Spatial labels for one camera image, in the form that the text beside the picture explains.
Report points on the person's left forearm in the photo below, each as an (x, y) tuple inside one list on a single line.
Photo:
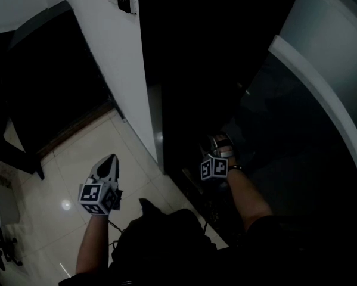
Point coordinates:
[(93, 243)]

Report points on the person's black clothing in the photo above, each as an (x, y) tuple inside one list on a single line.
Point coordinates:
[(196, 255)]

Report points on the black wooden cabinet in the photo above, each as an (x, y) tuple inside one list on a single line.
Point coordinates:
[(47, 85)]

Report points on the person's right forearm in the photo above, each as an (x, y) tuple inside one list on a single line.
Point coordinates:
[(246, 198)]

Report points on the striped glass door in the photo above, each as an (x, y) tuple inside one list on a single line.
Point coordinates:
[(330, 40)]

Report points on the person's right hand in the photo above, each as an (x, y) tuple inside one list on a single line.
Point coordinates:
[(226, 152)]

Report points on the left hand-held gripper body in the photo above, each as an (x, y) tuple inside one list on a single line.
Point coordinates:
[(90, 194)]

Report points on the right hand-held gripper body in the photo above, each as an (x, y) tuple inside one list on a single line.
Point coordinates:
[(220, 168)]

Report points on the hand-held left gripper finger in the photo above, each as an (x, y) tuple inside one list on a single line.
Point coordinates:
[(115, 174), (94, 173)]

